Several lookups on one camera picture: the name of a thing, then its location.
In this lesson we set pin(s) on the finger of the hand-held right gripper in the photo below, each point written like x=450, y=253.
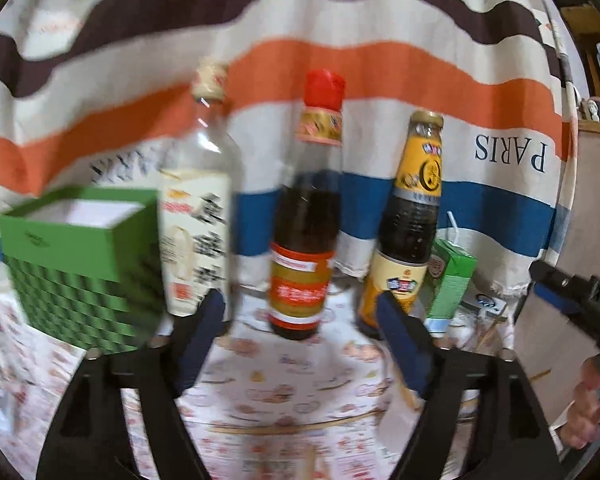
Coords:
x=562, y=275
x=559, y=299

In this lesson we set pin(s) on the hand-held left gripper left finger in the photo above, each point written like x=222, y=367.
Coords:
x=200, y=340

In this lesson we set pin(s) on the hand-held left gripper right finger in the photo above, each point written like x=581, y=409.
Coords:
x=404, y=350

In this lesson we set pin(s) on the long wooden chopstick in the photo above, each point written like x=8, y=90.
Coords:
x=280, y=427

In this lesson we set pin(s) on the person's right hand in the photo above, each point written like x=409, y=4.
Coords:
x=587, y=410

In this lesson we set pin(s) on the white electronic device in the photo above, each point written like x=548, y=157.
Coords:
x=484, y=301

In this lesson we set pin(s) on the green drink carton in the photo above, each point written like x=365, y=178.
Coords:
x=452, y=285

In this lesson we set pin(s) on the brown wooden board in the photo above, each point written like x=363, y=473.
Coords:
x=597, y=200

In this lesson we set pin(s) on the bear print tablecloth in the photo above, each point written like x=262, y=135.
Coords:
x=290, y=370

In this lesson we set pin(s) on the clear cooking wine bottle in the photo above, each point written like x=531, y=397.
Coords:
x=195, y=230

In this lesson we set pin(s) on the white drinking straw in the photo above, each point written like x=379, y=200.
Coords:
x=453, y=225

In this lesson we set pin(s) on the green checkered box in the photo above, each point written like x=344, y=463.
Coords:
x=80, y=300

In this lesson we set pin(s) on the yellow-label oyster sauce bottle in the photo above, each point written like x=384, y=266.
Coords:
x=409, y=220

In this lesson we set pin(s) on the pink print tablecloth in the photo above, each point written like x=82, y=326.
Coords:
x=280, y=455

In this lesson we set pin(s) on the red-capped sesame oil bottle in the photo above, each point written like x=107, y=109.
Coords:
x=302, y=240

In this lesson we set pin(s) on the striped fabric cloth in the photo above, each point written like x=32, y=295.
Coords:
x=330, y=60

